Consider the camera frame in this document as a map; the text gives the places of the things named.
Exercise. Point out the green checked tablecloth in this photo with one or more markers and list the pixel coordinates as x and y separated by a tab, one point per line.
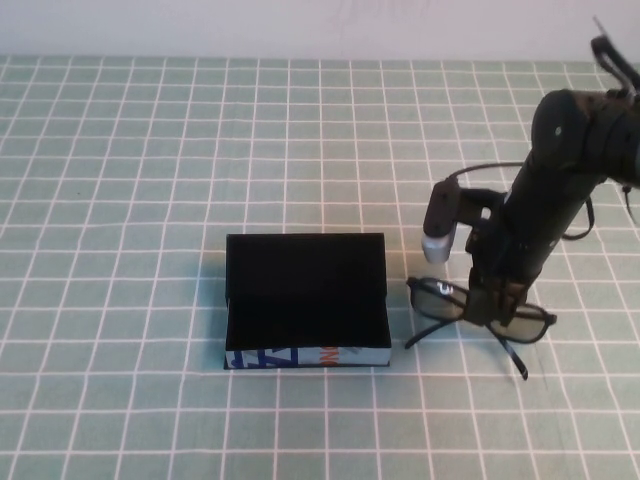
150	200

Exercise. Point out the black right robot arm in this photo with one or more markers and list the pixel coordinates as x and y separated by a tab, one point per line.
550	200

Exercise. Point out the black printed glasses case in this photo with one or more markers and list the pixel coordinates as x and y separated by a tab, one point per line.
300	270

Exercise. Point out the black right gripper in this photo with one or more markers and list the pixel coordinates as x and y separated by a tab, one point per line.
505	260

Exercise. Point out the right wrist camera silver lens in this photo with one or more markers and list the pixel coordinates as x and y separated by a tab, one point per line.
440	215

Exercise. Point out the black sunglasses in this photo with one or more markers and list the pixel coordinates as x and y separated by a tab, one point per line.
435	305

